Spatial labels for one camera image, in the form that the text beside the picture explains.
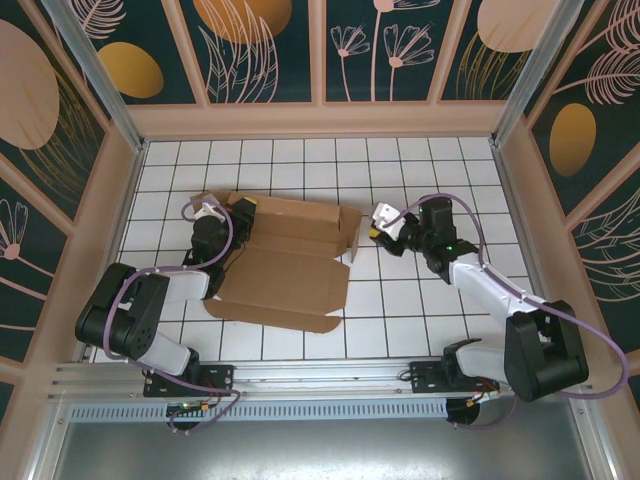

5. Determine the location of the thin aluminium side rail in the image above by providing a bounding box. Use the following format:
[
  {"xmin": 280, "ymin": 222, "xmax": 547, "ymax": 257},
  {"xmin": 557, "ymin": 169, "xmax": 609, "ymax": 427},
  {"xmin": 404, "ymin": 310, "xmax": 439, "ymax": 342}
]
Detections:
[{"xmin": 493, "ymin": 142, "xmax": 567, "ymax": 357}]

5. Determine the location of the brown cardboard box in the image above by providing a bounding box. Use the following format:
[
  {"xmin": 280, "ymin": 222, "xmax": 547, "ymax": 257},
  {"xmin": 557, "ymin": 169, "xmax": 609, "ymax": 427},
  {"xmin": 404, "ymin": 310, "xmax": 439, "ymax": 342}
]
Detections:
[{"xmin": 192, "ymin": 189, "xmax": 365, "ymax": 336}]

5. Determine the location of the grey slotted cable duct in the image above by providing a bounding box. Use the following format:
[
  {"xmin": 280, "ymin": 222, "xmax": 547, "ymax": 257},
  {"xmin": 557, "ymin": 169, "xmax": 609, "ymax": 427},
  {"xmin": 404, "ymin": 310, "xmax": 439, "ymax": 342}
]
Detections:
[{"xmin": 68, "ymin": 398, "xmax": 450, "ymax": 422}]

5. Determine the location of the long aluminium base rail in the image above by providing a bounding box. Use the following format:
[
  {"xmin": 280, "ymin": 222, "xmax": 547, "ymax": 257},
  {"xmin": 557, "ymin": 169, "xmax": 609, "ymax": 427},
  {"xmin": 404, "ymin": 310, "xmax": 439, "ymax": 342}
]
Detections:
[{"xmin": 48, "ymin": 353, "xmax": 596, "ymax": 401}]

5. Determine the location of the aluminium frame post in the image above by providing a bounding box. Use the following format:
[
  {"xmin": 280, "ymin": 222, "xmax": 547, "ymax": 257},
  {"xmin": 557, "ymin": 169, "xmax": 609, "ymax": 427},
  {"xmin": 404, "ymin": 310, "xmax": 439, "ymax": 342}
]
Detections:
[
  {"xmin": 42, "ymin": 0, "xmax": 150, "ymax": 154},
  {"xmin": 489, "ymin": 0, "xmax": 584, "ymax": 147}
]

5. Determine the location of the small circuit board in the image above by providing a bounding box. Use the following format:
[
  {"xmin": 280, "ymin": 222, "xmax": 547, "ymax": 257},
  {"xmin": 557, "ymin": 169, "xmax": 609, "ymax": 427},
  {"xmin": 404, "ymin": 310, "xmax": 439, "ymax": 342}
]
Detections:
[{"xmin": 167, "ymin": 399, "xmax": 211, "ymax": 417}]

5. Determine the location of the grey metal sheet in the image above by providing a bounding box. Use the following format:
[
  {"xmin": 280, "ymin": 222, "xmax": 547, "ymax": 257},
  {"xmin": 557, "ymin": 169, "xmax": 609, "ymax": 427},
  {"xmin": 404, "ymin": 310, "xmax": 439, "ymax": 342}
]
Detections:
[{"xmin": 29, "ymin": 397, "xmax": 616, "ymax": 480}]

